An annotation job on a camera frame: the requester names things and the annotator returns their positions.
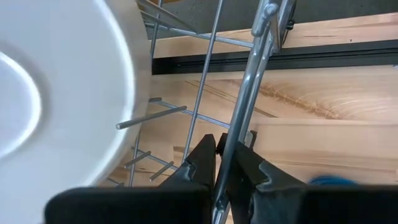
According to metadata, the blue dish soap bottle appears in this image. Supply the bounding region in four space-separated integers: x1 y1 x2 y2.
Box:
307 175 359 187

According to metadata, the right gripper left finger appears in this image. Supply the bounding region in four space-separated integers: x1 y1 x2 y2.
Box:
44 133 218 224

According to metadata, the white plate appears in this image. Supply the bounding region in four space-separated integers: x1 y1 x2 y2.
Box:
0 0 154 224

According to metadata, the black table frame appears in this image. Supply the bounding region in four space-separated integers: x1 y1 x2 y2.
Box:
151 39 398 76

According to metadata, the wire dish rack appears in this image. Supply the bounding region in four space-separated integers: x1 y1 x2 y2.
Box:
107 0 298 224

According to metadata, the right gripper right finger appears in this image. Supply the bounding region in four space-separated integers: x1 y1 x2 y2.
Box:
216 130 398 224

